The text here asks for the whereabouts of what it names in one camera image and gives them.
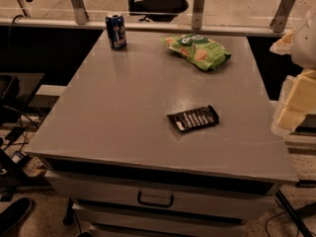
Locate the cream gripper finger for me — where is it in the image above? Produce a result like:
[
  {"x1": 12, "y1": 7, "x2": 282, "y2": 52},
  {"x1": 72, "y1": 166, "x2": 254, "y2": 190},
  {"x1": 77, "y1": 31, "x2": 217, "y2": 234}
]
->
[
  {"x1": 276, "y1": 109, "x2": 305, "y2": 131},
  {"x1": 284, "y1": 70, "x2": 316, "y2": 114}
]

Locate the green rice chip bag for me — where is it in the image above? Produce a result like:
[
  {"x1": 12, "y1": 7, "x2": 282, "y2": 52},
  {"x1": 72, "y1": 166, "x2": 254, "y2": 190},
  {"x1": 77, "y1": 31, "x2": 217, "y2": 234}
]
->
[{"x1": 162, "y1": 34, "x2": 231, "y2": 72}]

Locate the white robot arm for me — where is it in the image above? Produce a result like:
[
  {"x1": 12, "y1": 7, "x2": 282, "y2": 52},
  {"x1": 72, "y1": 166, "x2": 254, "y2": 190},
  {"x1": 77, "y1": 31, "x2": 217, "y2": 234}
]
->
[{"x1": 270, "y1": 7, "x2": 316, "y2": 134}]

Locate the black rxbar chocolate bar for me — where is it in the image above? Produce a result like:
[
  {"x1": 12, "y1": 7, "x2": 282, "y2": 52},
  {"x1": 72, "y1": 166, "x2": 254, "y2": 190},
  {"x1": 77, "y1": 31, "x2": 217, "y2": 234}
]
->
[{"x1": 167, "y1": 105, "x2": 219, "y2": 132}]

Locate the black office chair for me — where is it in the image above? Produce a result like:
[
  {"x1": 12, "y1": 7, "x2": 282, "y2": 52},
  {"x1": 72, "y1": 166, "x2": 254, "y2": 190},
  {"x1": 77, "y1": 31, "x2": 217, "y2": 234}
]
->
[{"x1": 128, "y1": 0, "x2": 189, "y2": 22}]

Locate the grey drawer cabinet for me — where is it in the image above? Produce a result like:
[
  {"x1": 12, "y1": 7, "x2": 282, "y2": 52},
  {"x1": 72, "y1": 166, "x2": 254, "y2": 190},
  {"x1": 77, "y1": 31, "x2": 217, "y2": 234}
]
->
[{"x1": 46, "y1": 171, "x2": 275, "y2": 237}]

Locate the blue soda can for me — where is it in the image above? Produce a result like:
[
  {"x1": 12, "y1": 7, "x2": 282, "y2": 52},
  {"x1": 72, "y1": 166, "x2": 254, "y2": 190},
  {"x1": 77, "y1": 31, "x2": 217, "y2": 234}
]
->
[{"x1": 106, "y1": 14, "x2": 126, "y2": 49}]

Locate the black bin at left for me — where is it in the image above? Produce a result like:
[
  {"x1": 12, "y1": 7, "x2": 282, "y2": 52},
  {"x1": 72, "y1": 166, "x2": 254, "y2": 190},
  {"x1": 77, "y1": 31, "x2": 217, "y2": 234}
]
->
[{"x1": 0, "y1": 75, "x2": 20, "y2": 106}]

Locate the black shoe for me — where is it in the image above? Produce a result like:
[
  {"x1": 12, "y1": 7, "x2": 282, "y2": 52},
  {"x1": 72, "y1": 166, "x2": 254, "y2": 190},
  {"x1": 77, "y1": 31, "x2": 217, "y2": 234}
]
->
[{"x1": 0, "y1": 197, "x2": 34, "y2": 237}]

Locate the metal railing post right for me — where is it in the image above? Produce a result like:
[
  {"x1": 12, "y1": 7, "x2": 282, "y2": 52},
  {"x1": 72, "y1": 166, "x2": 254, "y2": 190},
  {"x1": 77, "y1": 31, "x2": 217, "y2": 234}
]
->
[{"x1": 270, "y1": 0, "x2": 296, "y2": 33}]

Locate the metal railing post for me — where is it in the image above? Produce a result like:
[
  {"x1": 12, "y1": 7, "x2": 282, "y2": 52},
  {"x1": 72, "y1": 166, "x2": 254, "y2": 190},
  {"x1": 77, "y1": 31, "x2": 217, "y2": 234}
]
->
[
  {"x1": 192, "y1": 0, "x2": 205, "y2": 30},
  {"x1": 270, "y1": 0, "x2": 296, "y2": 33},
  {"x1": 71, "y1": 0, "x2": 89, "y2": 25}
]

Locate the metal railing post middle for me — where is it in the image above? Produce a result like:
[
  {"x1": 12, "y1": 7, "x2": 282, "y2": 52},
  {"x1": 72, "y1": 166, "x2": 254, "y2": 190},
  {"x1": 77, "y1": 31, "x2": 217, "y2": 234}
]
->
[{"x1": 192, "y1": 0, "x2": 205, "y2": 30}]

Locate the black drawer handle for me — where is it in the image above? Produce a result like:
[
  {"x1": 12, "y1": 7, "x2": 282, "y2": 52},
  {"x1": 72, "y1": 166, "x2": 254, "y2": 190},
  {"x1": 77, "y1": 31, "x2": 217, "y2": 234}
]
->
[{"x1": 137, "y1": 192, "x2": 175, "y2": 208}]

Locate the metal railing post left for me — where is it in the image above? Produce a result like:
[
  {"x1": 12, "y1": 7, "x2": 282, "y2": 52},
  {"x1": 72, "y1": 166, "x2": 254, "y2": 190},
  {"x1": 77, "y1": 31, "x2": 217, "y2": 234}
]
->
[{"x1": 71, "y1": 0, "x2": 89, "y2": 25}]

